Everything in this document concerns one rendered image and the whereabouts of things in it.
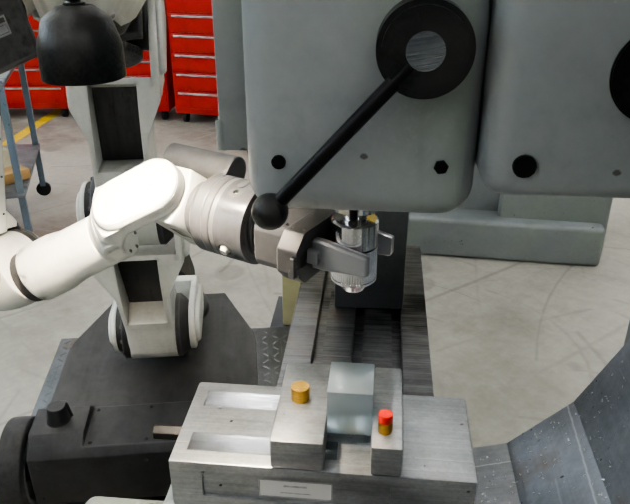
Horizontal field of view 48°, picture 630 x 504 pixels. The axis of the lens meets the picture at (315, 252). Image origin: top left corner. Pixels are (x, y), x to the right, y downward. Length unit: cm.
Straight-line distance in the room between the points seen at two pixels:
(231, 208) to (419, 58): 30
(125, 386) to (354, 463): 92
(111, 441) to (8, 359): 146
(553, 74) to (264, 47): 21
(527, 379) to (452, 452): 184
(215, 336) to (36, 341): 131
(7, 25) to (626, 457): 87
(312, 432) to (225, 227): 25
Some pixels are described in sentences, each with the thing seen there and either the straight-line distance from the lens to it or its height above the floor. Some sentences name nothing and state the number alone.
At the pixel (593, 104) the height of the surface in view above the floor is 142.
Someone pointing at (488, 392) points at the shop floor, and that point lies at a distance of 259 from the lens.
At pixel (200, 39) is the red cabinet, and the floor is 64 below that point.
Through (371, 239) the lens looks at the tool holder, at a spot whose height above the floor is 125.
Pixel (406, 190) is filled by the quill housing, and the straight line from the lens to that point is 58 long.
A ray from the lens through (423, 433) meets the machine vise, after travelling 88.
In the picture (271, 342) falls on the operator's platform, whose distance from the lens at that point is 206.
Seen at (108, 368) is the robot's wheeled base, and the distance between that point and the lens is 174.
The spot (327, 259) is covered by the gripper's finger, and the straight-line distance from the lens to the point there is 69.
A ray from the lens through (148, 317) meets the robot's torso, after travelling 155.
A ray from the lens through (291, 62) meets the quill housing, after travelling 55.
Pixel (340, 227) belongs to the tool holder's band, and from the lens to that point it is 68.
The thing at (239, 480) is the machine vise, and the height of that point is 95.
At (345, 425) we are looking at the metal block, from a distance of 84.
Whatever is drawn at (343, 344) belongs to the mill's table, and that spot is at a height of 91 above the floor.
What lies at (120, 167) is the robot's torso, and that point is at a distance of 134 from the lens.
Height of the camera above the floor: 155
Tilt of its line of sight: 27 degrees down
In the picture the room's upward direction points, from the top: straight up
